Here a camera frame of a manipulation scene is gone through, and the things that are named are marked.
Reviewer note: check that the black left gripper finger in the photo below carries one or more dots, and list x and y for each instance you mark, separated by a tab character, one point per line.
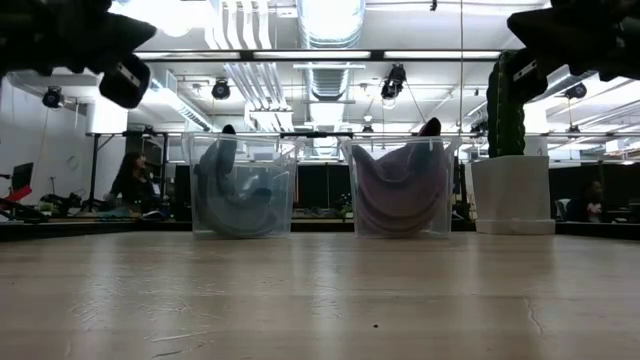
134	35

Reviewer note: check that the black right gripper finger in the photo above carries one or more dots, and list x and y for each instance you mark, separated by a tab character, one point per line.
530	27

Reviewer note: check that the dark green baseball cap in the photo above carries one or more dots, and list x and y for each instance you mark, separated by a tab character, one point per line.
250	217
215	170

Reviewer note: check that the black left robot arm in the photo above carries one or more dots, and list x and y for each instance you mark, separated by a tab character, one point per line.
12	35

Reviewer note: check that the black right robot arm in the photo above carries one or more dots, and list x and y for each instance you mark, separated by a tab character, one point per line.
625	55

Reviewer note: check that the black ceiling spotlight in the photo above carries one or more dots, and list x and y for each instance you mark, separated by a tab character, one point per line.
576	91
394	82
53	97
221	90

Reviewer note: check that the black desk monitor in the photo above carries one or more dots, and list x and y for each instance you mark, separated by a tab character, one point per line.
23	176

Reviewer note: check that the person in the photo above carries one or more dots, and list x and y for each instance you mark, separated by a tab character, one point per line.
590	202
132	187

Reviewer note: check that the black overhead rig bar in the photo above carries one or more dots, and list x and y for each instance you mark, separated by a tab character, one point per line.
375	55

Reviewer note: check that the clear plastic bin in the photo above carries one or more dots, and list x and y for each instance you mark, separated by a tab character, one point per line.
452	165
280	165

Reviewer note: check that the white hexagonal plant pot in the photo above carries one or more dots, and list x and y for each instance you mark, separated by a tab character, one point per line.
512	195

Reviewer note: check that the small green potted plant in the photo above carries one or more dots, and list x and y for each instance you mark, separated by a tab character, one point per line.
346	206

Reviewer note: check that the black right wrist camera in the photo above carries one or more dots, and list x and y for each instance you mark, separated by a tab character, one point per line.
529	75

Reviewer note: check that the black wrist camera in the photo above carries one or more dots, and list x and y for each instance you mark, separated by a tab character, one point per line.
529	75
125	82

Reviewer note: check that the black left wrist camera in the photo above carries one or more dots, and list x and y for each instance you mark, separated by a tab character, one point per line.
125	82

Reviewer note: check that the silver ceiling air duct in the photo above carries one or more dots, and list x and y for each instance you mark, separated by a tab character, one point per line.
331	30

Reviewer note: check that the black background rig frame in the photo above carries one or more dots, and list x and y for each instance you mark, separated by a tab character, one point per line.
320	134

